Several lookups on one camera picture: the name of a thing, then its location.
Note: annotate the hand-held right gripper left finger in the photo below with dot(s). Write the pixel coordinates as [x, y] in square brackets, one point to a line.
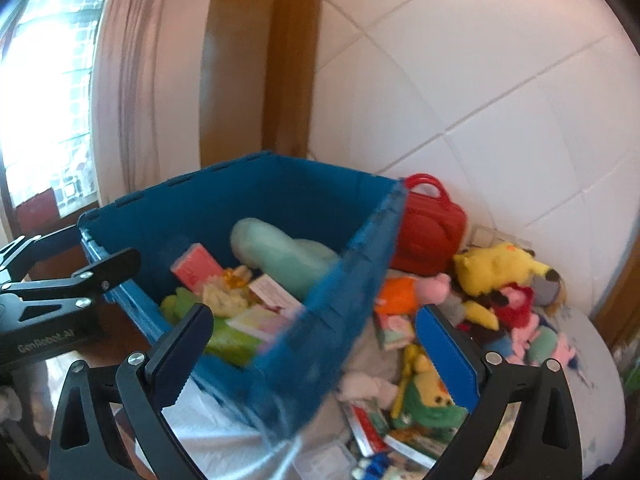
[185, 350]

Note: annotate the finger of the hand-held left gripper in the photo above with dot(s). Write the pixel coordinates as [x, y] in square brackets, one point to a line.
[115, 267]
[50, 246]

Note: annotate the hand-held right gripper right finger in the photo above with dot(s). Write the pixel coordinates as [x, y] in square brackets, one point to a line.
[445, 355]

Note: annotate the blue plastic crate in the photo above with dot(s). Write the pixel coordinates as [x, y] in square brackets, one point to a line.
[310, 195]

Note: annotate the grey cloth covered desktop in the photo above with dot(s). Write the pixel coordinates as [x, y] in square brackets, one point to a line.
[592, 385]

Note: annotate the light green plush toy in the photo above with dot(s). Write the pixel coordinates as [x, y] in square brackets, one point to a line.
[232, 342]

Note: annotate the blue plush toy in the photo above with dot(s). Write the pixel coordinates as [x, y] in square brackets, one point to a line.
[495, 345]

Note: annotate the small pink green book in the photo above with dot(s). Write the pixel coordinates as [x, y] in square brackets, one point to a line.
[395, 332]

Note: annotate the pink pig plush toy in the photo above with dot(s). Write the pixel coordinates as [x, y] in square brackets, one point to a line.
[430, 287]

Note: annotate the pink yellow packet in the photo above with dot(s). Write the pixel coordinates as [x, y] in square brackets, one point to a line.
[257, 322]

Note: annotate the pink box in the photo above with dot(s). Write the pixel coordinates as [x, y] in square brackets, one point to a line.
[195, 265]

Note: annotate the white cloth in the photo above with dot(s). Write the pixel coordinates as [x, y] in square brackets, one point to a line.
[367, 385]

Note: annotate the red black plush toy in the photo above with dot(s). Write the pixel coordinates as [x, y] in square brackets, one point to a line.
[515, 305]

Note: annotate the teal plush toy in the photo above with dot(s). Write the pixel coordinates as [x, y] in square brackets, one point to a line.
[542, 345]

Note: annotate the yellow plush with black ears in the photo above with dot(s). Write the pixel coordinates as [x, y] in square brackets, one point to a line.
[492, 267]

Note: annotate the white red card box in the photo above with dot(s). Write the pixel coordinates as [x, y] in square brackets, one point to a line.
[275, 294]

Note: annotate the red white toothpaste box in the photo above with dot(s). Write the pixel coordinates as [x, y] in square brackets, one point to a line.
[367, 430]

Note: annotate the red toy suitcase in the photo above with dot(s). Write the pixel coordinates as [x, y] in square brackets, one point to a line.
[430, 235]

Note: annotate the pale green plush toy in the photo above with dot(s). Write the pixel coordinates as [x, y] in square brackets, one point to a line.
[280, 255]

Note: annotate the clear plastic box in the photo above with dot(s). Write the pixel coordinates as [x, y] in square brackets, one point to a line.
[325, 460]

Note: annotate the window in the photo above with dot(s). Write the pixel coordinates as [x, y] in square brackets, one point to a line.
[50, 85]

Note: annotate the white curtain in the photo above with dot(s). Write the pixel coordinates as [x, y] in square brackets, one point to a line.
[145, 75]

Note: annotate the wooden wall panel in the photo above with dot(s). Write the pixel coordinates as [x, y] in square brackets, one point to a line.
[260, 60]

